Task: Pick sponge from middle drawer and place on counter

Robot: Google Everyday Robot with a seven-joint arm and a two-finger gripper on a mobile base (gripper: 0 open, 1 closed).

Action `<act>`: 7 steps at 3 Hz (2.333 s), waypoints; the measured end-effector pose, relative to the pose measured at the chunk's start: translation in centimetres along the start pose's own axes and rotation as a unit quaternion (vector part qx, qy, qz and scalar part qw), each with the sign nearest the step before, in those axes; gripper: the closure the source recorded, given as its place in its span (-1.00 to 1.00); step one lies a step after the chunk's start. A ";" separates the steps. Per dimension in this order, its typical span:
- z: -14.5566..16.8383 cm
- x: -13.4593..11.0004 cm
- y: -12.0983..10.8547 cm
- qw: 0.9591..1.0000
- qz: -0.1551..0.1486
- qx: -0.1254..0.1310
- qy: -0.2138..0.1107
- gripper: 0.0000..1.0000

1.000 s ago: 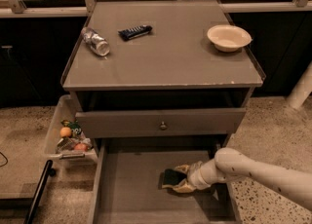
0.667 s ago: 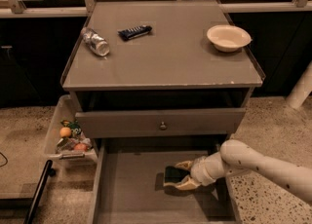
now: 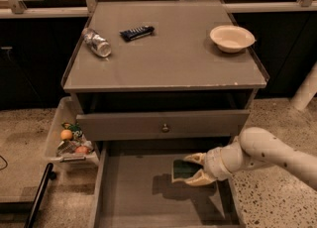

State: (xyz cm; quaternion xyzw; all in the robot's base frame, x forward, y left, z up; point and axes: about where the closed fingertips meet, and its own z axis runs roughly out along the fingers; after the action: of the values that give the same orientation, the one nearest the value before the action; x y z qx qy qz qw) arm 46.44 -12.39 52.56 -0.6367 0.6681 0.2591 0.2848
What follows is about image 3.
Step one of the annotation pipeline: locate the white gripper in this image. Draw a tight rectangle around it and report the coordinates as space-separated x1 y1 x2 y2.
171 148 231 186

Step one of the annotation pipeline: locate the green yellow sponge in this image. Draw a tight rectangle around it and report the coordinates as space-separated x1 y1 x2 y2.
171 160 201 182

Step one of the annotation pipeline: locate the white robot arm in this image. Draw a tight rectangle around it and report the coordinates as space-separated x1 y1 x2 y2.
171 126 317 189

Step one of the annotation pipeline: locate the grey top drawer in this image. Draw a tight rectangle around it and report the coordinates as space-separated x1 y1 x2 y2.
76 110 250 141

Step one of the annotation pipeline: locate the round metal drawer knob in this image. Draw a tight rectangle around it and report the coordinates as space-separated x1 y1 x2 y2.
161 124 170 133

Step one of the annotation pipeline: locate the grey open middle drawer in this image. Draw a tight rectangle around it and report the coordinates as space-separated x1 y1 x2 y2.
88 139 245 228

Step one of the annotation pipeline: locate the grey drawer cabinet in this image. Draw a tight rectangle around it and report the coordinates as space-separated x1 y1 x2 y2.
61 0 270 154

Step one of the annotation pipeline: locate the red apple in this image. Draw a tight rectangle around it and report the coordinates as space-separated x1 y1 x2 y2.
75 146 90 155

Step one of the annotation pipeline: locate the green snack bag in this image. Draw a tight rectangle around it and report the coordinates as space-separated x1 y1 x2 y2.
62 122 83 140

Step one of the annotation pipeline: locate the white paper bowl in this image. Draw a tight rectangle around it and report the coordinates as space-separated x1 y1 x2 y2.
210 25 256 54

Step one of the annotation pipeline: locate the silver snack packet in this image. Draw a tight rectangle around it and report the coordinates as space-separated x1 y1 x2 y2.
56 140 77 156

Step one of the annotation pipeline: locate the clear plastic storage bin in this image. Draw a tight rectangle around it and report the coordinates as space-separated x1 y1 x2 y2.
44 97 99 171

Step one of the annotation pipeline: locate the orange fruit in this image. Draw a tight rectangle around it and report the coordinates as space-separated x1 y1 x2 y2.
60 130 72 140

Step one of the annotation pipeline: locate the dark blue snack bar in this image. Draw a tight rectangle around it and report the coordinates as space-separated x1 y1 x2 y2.
120 26 155 42

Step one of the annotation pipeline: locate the black bar foreground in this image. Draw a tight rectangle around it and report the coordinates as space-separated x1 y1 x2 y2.
24 163 56 228

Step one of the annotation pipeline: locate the crushed clear plastic bottle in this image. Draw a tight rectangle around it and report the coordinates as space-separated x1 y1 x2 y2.
82 28 111 57

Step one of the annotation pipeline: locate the black cable on floor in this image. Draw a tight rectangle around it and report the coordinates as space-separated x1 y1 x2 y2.
0 154 9 171

